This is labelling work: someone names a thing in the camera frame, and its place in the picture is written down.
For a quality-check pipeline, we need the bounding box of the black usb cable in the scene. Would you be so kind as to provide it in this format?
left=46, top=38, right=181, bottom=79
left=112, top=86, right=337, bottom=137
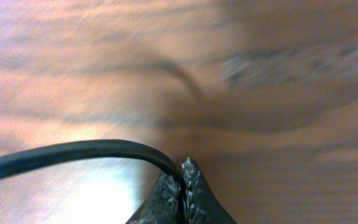
left=0, top=139, right=188, bottom=224

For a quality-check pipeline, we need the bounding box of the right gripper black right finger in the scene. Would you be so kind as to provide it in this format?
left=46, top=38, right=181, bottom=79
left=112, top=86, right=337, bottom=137
left=181, top=158, right=237, bottom=224

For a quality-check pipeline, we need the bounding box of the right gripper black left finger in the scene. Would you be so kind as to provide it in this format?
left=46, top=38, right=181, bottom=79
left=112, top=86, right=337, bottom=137
left=126, top=172, right=180, bottom=224

